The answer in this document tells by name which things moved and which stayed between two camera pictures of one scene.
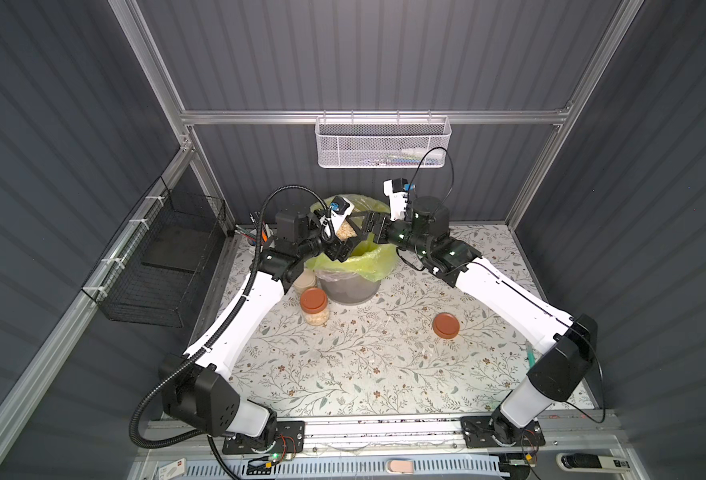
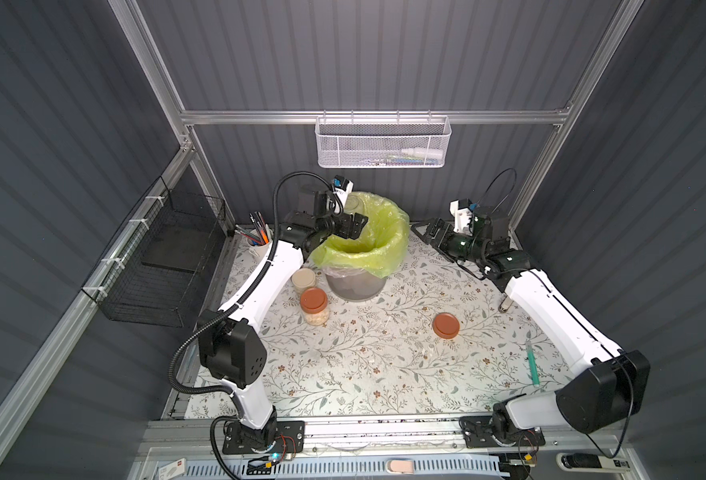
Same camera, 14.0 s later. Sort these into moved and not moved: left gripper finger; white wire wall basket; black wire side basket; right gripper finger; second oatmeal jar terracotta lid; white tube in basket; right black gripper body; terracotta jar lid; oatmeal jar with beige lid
Moved: left gripper finger; right gripper finger; right black gripper body
Not moved: oatmeal jar with beige lid; black wire side basket; terracotta jar lid; second oatmeal jar terracotta lid; white tube in basket; white wire wall basket
